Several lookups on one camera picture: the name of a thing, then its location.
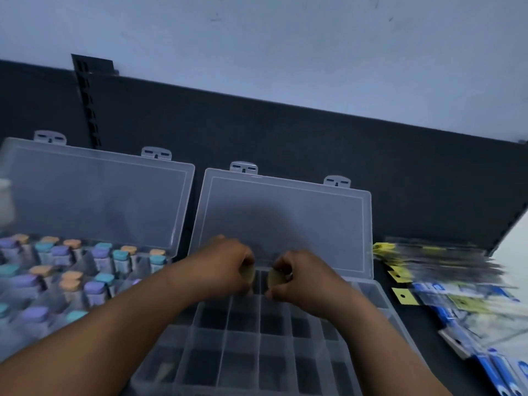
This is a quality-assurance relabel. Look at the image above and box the person's right hand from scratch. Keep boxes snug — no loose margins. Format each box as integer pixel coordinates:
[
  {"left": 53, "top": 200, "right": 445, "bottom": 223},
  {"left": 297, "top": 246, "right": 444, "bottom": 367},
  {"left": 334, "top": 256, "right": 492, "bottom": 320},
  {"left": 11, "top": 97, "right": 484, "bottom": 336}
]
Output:
[{"left": 266, "top": 250, "right": 355, "bottom": 320}]

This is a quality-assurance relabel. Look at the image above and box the person's left hand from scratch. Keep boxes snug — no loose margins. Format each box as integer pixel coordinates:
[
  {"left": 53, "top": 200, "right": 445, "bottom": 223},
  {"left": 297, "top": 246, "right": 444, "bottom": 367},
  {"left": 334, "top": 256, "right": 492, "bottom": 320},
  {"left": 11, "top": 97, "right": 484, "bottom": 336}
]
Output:
[{"left": 181, "top": 234, "right": 256, "bottom": 300}]

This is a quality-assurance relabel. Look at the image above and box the row of small tubes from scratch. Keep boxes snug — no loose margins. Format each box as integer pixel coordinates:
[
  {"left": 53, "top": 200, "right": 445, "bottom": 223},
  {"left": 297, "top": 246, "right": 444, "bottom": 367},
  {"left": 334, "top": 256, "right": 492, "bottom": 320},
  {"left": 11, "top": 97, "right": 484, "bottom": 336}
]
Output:
[{"left": 0, "top": 233, "right": 168, "bottom": 339}]

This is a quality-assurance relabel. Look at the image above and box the person's left forearm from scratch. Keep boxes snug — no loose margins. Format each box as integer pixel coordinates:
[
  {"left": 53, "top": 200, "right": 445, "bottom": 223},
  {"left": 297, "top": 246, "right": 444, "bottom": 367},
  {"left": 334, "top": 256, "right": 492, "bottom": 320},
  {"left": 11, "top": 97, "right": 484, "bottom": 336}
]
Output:
[{"left": 0, "top": 267, "right": 215, "bottom": 396}]

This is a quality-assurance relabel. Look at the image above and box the person's right forearm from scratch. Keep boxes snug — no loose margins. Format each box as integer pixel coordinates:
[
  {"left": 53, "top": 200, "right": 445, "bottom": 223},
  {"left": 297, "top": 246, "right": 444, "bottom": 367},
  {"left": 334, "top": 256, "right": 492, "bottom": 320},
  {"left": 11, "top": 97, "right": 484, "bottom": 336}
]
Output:
[{"left": 326, "top": 292, "right": 454, "bottom": 396}]

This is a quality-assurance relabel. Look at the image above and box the narrow black shelf back panel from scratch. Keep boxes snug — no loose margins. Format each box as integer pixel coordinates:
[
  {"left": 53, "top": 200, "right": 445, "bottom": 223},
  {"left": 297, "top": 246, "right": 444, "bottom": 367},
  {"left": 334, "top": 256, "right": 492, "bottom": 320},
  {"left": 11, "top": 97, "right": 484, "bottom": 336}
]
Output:
[{"left": 89, "top": 74, "right": 528, "bottom": 260}]

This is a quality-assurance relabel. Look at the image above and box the heap of yellow blue packets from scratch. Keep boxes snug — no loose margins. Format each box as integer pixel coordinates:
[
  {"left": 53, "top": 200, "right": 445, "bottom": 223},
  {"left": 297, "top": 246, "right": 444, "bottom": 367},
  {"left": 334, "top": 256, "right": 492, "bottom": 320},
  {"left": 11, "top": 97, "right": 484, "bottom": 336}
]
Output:
[{"left": 373, "top": 236, "right": 528, "bottom": 396}]

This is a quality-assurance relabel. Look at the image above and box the black slotted shelf upright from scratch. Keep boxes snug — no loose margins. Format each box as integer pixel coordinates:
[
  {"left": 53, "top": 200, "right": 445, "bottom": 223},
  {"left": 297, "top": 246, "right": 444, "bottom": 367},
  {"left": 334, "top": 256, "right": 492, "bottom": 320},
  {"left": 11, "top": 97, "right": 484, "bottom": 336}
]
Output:
[{"left": 70, "top": 53, "right": 120, "bottom": 149}]

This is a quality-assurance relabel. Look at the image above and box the wide black shelf back panel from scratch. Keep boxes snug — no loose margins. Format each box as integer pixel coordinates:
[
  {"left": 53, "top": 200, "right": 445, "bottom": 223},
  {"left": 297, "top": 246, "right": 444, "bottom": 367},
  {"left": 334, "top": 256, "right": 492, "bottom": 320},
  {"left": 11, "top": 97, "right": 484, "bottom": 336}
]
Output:
[{"left": 0, "top": 59, "right": 90, "bottom": 141}]

